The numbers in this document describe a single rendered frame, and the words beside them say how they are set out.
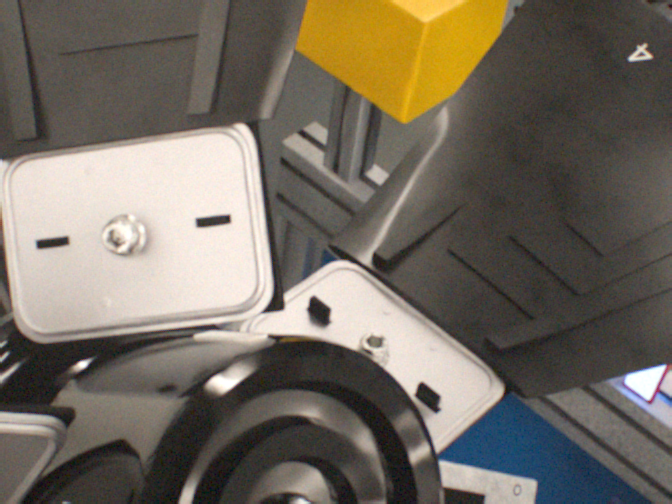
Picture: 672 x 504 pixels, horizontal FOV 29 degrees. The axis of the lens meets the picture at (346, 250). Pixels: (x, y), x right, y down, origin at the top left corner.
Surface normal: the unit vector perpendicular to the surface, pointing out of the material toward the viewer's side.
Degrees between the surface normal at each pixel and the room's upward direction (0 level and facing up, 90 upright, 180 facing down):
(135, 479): 43
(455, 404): 0
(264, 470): 56
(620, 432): 90
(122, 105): 48
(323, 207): 90
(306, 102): 90
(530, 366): 9
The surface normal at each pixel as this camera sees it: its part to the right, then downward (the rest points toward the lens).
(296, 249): -0.68, 0.47
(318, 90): 0.72, 0.55
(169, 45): -0.11, -0.03
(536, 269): 0.22, -0.63
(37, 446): 0.33, 0.75
